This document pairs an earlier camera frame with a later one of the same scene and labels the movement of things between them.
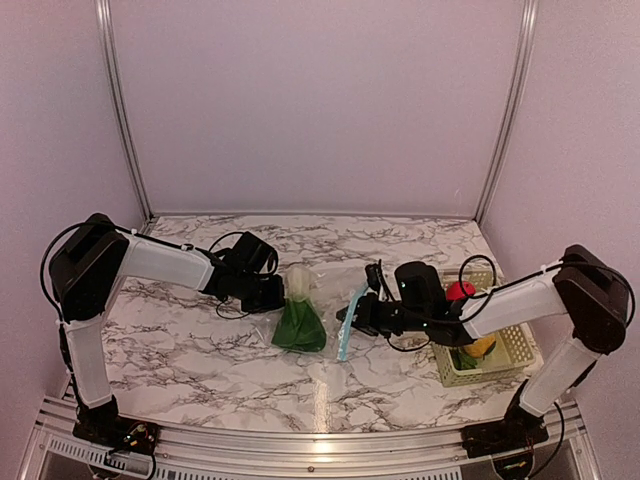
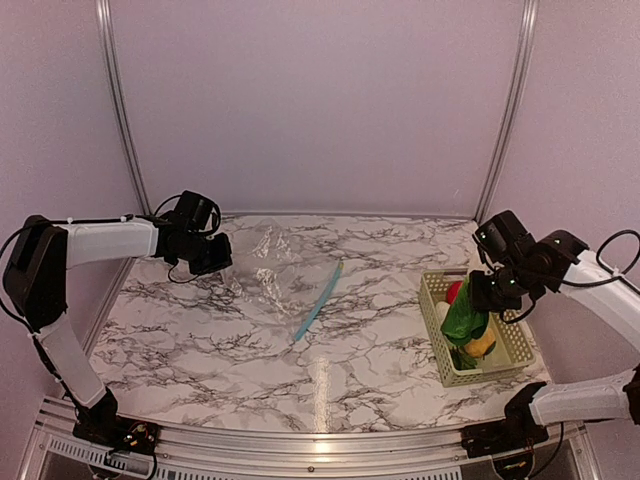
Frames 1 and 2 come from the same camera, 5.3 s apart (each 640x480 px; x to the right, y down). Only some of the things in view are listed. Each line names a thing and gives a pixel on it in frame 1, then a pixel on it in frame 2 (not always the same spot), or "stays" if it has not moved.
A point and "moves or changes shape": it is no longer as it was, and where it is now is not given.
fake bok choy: [301, 326] moves or changes shape
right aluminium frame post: [529, 18] stays
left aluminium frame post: [124, 107] stays
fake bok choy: [461, 359] stays
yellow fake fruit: [479, 347] stays
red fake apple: [454, 291] stays
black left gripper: [276, 300] → [222, 257]
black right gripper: [367, 316] → [481, 301]
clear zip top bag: [315, 313] moves or changes shape
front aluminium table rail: [568, 451] stays
